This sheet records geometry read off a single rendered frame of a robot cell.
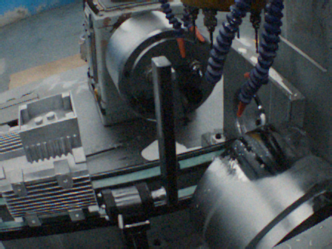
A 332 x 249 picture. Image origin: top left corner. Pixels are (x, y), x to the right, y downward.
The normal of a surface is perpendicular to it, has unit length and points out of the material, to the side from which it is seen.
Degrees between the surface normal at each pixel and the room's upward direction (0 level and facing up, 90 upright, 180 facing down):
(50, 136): 90
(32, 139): 90
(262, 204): 36
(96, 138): 0
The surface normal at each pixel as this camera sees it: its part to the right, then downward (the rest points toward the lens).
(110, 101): 0.32, 0.50
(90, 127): -0.06, -0.84
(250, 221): -0.72, -0.41
